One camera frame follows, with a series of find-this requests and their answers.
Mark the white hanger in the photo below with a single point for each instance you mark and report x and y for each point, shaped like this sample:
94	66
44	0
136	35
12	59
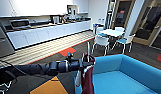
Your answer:
88	50

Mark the red jacket with white sleeves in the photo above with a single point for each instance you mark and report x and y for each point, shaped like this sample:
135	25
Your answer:
87	80

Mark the white square table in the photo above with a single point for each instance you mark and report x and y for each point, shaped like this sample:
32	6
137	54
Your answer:
111	32

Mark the white kitchen counter cabinets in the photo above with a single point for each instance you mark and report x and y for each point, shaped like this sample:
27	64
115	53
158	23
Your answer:
46	35

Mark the blue sofa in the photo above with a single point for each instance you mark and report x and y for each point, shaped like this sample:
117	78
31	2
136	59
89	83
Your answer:
129	73

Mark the dark coffee machine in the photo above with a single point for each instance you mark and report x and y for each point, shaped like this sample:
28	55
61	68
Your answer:
56	20

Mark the wood framed glass door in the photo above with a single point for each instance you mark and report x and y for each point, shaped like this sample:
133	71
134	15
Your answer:
122	15
151	23

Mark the white upper kitchen cabinets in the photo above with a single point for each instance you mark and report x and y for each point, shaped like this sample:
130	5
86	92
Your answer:
29	6

